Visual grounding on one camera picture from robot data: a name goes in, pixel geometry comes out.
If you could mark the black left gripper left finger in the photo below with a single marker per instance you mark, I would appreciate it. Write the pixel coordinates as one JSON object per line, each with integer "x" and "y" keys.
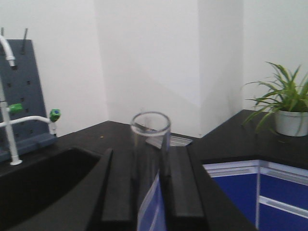
{"x": 115, "y": 208}

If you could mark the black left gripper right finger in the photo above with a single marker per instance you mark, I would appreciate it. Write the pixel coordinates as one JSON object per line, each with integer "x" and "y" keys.
{"x": 193, "y": 201}

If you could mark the short transparent glass tube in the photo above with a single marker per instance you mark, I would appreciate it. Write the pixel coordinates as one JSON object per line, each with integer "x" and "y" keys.
{"x": 148, "y": 168}

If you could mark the blue cabinet front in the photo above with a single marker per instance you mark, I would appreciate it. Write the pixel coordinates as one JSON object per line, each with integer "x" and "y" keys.
{"x": 272, "y": 196}

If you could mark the black lab sink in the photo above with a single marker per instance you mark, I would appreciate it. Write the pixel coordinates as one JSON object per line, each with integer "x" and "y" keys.
{"x": 30, "y": 188}

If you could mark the white lab faucet green knobs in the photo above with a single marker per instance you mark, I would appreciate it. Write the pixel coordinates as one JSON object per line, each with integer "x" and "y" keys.
{"x": 9, "y": 134}

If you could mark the potted spider plant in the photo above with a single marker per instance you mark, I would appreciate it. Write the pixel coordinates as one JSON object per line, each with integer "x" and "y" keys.
{"x": 286, "y": 101}

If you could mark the grey pegboard drying rack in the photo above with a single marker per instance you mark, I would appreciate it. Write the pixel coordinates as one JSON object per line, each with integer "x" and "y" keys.
{"x": 21, "y": 96}

